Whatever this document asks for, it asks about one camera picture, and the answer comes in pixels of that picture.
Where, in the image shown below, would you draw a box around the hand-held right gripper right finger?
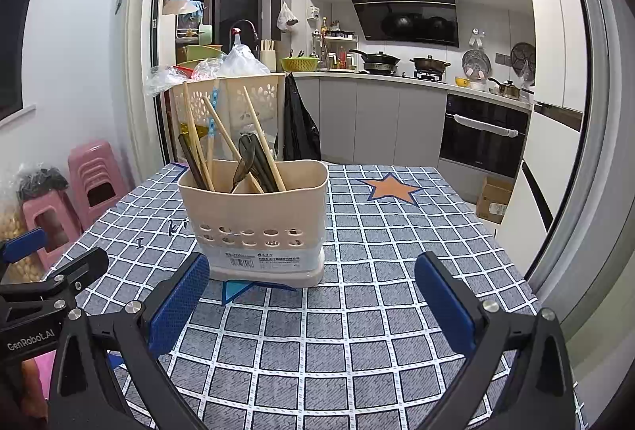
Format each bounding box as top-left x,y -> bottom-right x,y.
414,251 -> 579,430

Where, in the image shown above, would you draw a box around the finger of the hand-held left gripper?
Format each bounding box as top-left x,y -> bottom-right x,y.
0,248 -> 110,318
0,228 -> 49,265

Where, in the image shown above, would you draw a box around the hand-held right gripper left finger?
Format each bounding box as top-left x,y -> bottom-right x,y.
47,253 -> 212,430

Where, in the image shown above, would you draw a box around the beige plastic utensil holder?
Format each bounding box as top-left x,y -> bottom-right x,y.
177,159 -> 329,286

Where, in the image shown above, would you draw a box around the black handled utensil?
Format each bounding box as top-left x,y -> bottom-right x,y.
191,147 -> 212,192

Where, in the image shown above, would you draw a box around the black handled fork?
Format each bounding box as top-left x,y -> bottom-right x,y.
177,132 -> 202,188

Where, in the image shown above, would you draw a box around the steel spoon black handle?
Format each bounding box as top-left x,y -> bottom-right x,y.
231,134 -> 257,193
250,135 -> 276,193

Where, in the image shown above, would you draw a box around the plain wooden chopstick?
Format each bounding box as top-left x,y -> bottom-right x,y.
202,95 -> 265,194
241,86 -> 287,192
181,82 -> 216,192

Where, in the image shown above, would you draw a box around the bag of pale yellow balls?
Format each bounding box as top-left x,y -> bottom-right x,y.
0,197 -> 48,284

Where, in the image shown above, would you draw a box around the pink plastic stool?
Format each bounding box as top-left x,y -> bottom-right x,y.
67,140 -> 131,217
22,192 -> 83,269

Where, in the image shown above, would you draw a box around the black plastic bag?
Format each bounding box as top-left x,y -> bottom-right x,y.
15,165 -> 70,203

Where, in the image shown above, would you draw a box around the grey checked star tablecloth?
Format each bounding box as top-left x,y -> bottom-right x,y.
47,162 -> 589,430

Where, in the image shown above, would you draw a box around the cardboard box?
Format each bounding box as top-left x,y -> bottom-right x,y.
475,176 -> 515,223

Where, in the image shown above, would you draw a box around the black built-in oven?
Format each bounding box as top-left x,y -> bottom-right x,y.
439,94 -> 531,180

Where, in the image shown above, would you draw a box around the grey lower kitchen cabinets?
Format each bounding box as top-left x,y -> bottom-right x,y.
292,75 -> 447,168

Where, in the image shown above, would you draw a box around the clear crumpled plastic bag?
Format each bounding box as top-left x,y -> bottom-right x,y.
144,64 -> 192,96

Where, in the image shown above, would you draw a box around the black garment on basket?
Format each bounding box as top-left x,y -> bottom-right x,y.
284,73 -> 322,161

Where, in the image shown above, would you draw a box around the sliding glass door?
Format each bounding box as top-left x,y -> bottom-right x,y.
526,0 -> 635,336

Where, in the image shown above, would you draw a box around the cream perforated plastic basket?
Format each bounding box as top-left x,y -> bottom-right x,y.
169,73 -> 289,163

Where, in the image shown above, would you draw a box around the small steel pot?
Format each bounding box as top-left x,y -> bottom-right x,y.
489,78 -> 534,101

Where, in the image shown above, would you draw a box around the dark pan with lid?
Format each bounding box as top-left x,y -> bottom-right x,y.
409,54 -> 452,76

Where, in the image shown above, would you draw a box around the round metal steamer rack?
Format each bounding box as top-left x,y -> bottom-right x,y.
461,49 -> 492,81

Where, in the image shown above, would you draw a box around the green plastic basin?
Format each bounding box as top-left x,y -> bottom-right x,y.
181,44 -> 224,64

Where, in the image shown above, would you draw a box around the black wok with lid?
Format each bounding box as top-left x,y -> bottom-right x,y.
348,49 -> 402,75

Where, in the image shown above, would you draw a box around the round dark hanging trivet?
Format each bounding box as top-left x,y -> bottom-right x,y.
510,42 -> 537,76

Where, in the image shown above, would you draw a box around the green colander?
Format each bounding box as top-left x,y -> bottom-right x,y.
281,56 -> 321,73

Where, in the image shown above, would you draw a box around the spice rack with bottles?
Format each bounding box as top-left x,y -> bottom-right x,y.
312,16 -> 359,70

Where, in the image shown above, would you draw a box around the black kitchen faucet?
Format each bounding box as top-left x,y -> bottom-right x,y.
229,19 -> 260,51

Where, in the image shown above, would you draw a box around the black range hood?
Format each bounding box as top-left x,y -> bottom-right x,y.
346,0 -> 460,47

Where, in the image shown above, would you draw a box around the white hanging plastic bag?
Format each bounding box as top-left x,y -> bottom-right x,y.
276,2 -> 300,33

